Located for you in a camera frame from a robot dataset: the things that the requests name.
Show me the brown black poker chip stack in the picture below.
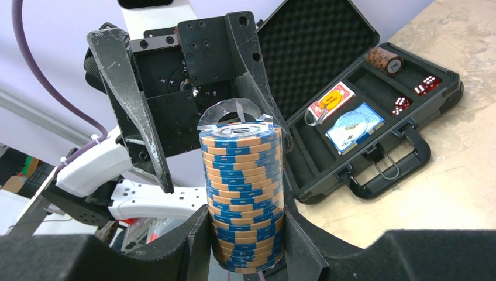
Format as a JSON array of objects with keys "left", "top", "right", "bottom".
[{"left": 366, "top": 47, "right": 404, "bottom": 77}]

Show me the blue playing card deck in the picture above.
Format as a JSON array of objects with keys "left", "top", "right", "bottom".
[{"left": 326, "top": 102, "right": 385, "bottom": 155}]

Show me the black poker set case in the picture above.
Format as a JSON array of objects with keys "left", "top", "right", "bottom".
[{"left": 258, "top": 1, "right": 464, "bottom": 204}]

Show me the yellow big blind button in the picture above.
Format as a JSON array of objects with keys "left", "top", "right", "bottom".
[{"left": 319, "top": 91, "right": 342, "bottom": 111}]

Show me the red playing card deck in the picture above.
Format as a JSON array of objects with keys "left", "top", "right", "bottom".
[{"left": 305, "top": 82, "right": 356, "bottom": 124}]

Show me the clear round dealer button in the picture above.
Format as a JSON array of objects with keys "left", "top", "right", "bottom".
[{"left": 304, "top": 107, "right": 328, "bottom": 127}]

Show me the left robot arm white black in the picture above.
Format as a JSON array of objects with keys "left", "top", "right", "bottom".
[{"left": 56, "top": 1, "right": 292, "bottom": 225}]

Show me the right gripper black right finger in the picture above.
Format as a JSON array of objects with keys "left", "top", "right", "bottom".
[{"left": 281, "top": 197, "right": 496, "bottom": 281}]

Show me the aluminium frame rail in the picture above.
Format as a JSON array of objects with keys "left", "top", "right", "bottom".
[{"left": 1, "top": 90, "right": 96, "bottom": 235}]

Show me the brown blue poker chip stack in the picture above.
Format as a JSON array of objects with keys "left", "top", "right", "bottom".
[{"left": 198, "top": 98, "right": 285, "bottom": 275}]

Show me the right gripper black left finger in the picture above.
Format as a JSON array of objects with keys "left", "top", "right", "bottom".
[{"left": 1, "top": 205, "right": 210, "bottom": 280}]

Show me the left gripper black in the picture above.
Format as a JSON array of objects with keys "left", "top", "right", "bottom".
[{"left": 87, "top": 11, "right": 293, "bottom": 193}]

